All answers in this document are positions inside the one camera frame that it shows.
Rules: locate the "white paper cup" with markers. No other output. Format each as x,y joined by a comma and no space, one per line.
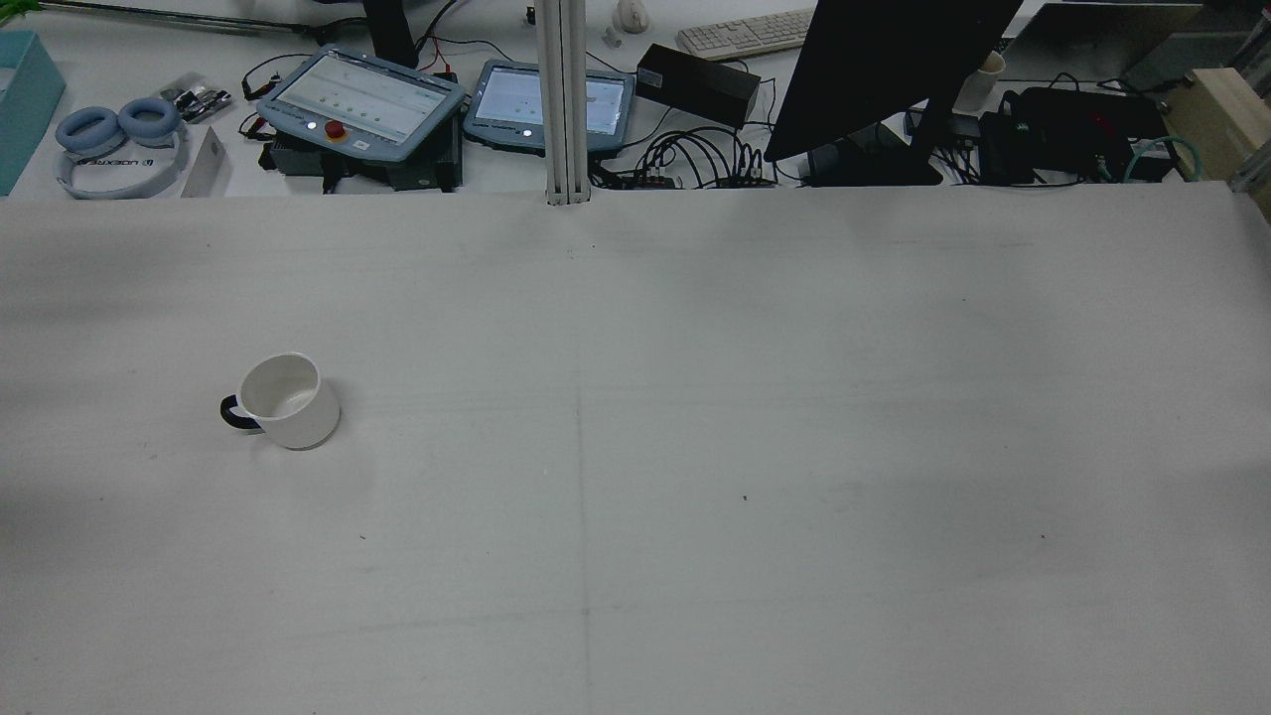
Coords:
982,79

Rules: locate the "grey-blue teach pendant tablet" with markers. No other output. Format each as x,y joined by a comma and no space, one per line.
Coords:
516,104

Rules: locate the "black power adapter box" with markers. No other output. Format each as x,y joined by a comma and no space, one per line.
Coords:
697,84

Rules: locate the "black pendant base box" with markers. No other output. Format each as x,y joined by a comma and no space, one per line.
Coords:
397,171

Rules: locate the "white keyboard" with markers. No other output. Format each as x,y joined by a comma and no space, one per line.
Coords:
745,34

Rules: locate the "white computer mouse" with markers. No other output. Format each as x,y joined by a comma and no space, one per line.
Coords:
633,15

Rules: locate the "teach pendant with red button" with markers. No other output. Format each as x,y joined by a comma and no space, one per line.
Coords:
362,102

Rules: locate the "black computer monitor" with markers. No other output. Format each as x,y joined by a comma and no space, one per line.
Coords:
884,70

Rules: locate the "white folded card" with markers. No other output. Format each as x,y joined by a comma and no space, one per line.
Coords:
207,164

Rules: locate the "black electronics box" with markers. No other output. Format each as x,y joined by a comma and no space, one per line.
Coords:
1067,134

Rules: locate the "clear bag of small parts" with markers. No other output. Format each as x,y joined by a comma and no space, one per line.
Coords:
197,97

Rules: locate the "blue over-ear headphones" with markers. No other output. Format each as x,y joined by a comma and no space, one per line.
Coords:
119,144

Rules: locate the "wooden box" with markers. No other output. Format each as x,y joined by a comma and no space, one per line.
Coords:
1223,124

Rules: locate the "teal box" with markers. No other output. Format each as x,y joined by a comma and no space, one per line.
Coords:
20,104

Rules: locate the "aluminium extrusion post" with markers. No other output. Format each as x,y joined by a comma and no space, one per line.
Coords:
564,99

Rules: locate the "black monitor stand post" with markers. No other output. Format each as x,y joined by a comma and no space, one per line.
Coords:
389,32

